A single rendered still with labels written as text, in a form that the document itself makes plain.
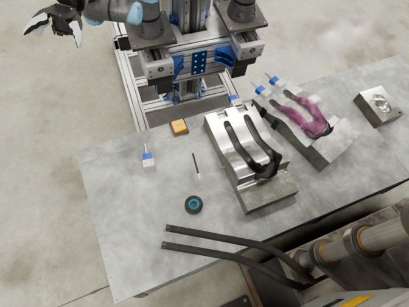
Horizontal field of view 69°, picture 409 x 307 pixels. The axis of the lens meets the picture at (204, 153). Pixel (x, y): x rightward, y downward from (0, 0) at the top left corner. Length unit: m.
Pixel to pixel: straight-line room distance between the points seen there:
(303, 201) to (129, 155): 0.85
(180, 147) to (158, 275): 0.59
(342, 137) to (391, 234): 0.80
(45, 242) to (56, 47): 1.75
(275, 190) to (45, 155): 1.77
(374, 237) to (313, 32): 2.82
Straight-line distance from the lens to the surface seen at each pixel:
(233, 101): 1.57
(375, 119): 1.81
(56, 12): 1.06
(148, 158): 1.39
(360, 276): 1.22
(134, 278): 1.31
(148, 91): 2.40
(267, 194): 1.36
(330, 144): 1.52
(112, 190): 1.40
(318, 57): 3.26
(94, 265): 2.18
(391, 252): 1.00
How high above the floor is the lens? 2.09
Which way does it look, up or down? 63 degrees down
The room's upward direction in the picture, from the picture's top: 10 degrees clockwise
